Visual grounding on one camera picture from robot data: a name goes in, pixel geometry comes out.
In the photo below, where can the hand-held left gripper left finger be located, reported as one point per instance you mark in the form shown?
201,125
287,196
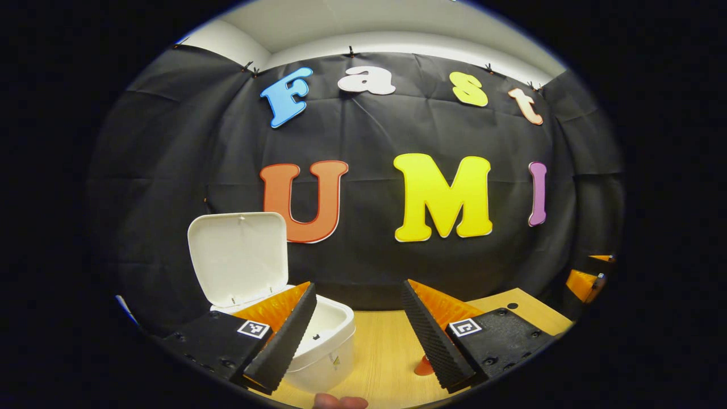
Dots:
292,341

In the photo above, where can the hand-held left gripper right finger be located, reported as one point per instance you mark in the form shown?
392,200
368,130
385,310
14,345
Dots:
434,341

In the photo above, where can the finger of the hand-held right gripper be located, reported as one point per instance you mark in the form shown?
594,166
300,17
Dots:
582,284
602,258

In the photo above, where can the white desktop garbage bin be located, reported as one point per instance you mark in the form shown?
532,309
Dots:
238,255

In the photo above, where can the wooden desktop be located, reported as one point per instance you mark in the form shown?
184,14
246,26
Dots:
386,352

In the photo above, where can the black backdrop cloth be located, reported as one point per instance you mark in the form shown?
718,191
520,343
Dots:
352,130

